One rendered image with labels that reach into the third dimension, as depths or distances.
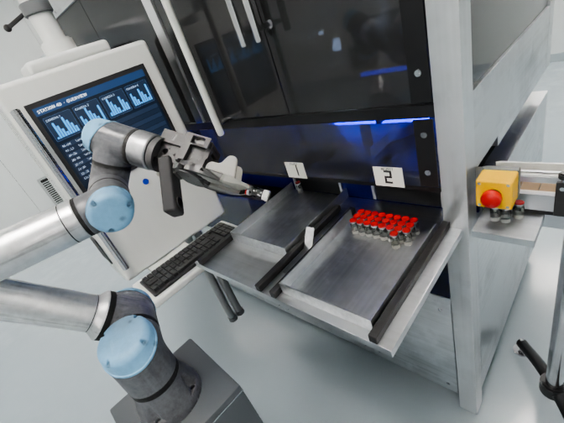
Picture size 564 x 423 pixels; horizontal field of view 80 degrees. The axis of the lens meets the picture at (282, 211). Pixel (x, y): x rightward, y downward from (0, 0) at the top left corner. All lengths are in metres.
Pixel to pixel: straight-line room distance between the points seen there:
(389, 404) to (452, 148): 1.15
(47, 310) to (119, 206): 0.34
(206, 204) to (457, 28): 1.11
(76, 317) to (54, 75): 0.75
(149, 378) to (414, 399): 1.15
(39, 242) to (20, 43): 5.43
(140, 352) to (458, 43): 0.86
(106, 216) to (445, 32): 0.70
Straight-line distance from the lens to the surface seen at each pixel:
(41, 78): 1.30
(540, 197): 1.00
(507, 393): 1.72
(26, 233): 0.68
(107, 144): 0.76
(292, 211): 1.19
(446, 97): 0.82
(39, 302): 0.89
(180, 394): 0.88
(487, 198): 0.86
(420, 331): 1.37
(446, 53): 0.79
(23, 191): 5.89
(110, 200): 0.63
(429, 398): 1.68
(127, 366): 0.79
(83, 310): 0.90
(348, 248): 0.95
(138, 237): 1.40
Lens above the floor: 1.47
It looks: 29 degrees down
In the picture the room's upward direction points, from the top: 20 degrees counter-clockwise
